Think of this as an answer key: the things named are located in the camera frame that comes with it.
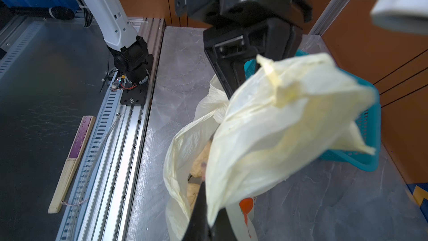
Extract black handheld microphone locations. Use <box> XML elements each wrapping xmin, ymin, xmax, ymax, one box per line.
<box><xmin>9</xmin><ymin>6</ymin><xmax>75</xmax><ymax>21</ymax></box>

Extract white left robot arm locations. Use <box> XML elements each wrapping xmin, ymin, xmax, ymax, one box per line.
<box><xmin>84</xmin><ymin>0</ymin><xmax>313</xmax><ymax>97</ymax></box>

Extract aluminium corner post left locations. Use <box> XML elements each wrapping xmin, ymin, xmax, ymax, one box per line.
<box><xmin>309</xmin><ymin>0</ymin><xmax>350</xmax><ymax>36</ymax></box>

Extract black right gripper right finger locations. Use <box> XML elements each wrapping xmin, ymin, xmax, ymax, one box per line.
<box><xmin>211</xmin><ymin>208</ymin><xmax>237</xmax><ymax>241</ymax></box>

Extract yellow printed plastic bag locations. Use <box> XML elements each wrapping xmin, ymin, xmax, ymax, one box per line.
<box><xmin>163</xmin><ymin>53</ymin><xmax>376</xmax><ymax>241</ymax></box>

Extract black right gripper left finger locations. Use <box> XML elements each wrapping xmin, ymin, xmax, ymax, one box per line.
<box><xmin>182</xmin><ymin>182</ymin><xmax>211</xmax><ymax>241</ymax></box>

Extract tan pear round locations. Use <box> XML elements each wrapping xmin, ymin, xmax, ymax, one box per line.
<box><xmin>187</xmin><ymin>183</ymin><xmax>200</xmax><ymax>213</ymax></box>

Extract teal plastic basket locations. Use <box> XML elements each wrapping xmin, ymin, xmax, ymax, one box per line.
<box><xmin>243</xmin><ymin>49</ymin><xmax>382</xmax><ymax>172</ymax></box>

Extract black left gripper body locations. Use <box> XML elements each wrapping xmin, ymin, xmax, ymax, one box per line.
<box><xmin>175</xmin><ymin>0</ymin><xmax>313</xmax><ymax>97</ymax></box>

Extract folded purple hand fan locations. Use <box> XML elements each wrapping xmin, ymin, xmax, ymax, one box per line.
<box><xmin>47</xmin><ymin>116</ymin><xmax>96</xmax><ymax>214</ymax></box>

